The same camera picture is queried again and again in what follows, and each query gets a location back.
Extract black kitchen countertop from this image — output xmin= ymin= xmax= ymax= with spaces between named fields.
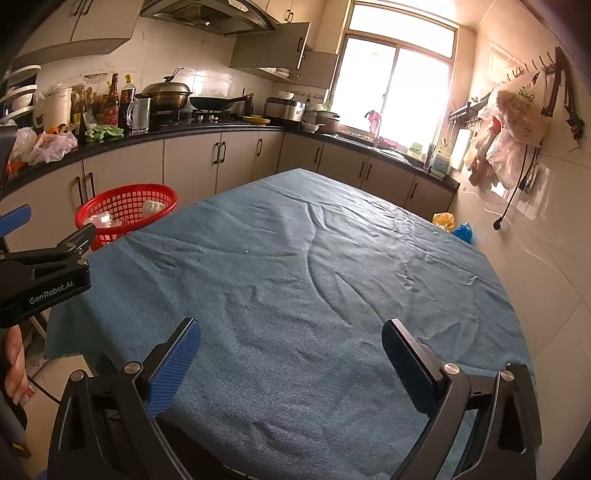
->
xmin=0 ymin=117 xmax=461 ymax=199

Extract dark cooking pot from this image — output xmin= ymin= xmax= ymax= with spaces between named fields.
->
xmin=316 ymin=112 xmax=341 ymax=136

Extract yellow cap dark bottle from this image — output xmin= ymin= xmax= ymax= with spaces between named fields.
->
xmin=120 ymin=74 xmax=137 ymax=130

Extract red plastic basket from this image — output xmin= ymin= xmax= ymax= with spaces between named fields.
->
xmin=75 ymin=184 xmax=180 ymax=252

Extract person's left hand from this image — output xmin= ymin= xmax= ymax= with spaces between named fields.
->
xmin=0 ymin=323 xmax=29 ymax=407

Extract white dish rack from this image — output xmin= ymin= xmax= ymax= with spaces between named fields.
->
xmin=0 ymin=65 xmax=41 ymax=126

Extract black hanging tool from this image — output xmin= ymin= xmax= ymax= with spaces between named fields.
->
xmin=542 ymin=48 xmax=585 ymax=141

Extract beige kitchen base cabinets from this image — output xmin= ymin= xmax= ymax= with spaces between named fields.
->
xmin=0 ymin=127 xmax=460 ymax=287

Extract hanging plastic bags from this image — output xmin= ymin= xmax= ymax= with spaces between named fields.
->
xmin=468 ymin=71 xmax=550 ymax=190

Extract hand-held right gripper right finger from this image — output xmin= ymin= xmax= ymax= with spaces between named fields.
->
xmin=381 ymin=318 xmax=543 ymax=480

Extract kitchen window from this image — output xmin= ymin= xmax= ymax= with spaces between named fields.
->
xmin=330 ymin=0 xmax=462 ymax=144

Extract red label sauce bottle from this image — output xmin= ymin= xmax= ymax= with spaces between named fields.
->
xmin=104 ymin=73 xmax=121 ymax=127

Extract cluster of seasoning bottles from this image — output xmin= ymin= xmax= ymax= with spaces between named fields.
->
xmin=69 ymin=85 xmax=107 ymax=134

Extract pile of plastic bags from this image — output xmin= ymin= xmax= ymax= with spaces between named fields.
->
xmin=4 ymin=127 xmax=79 ymax=181

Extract steel wok with lid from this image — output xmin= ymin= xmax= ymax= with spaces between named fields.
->
xmin=139 ymin=68 xmax=194 ymax=114

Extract glass jug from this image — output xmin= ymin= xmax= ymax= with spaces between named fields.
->
xmin=131 ymin=95 xmax=153 ymax=134

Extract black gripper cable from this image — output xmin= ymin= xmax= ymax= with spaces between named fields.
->
xmin=25 ymin=376 xmax=63 ymax=404

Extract black frying pan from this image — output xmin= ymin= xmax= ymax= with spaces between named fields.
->
xmin=189 ymin=92 xmax=254 ymax=114

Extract metal wall shelf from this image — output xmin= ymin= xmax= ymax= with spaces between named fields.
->
xmin=448 ymin=99 xmax=490 ymax=127

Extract blue tablecloth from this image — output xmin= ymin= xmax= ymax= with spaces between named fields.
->
xmin=45 ymin=168 xmax=536 ymax=480

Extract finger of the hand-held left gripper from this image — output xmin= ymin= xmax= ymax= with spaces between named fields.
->
xmin=44 ymin=224 xmax=98 ymax=262
xmin=0 ymin=205 xmax=33 ymax=254

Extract black gas stove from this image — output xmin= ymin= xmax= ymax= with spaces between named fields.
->
xmin=150 ymin=108 xmax=243 ymax=130

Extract white plastic jug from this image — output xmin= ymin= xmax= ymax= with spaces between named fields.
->
xmin=34 ymin=87 xmax=74 ymax=134

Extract beige wall cabinets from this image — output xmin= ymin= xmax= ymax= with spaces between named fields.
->
xmin=18 ymin=0 xmax=340 ymax=88

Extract black wall hook rack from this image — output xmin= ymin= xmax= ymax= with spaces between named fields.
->
xmin=489 ymin=46 xmax=568 ymax=88

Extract green cloth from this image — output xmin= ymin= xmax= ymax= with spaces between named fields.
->
xmin=84 ymin=124 xmax=125 ymax=143

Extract range hood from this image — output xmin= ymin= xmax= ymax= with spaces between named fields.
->
xmin=140 ymin=0 xmax=278 ymax=37

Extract black cable with plug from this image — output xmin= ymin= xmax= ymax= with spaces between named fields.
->
xmin=493 ymin=143 xmax=541 ymax=232

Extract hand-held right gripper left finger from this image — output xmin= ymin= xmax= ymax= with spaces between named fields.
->
xmin=47 ymin=318 xmax=241 ymax=480

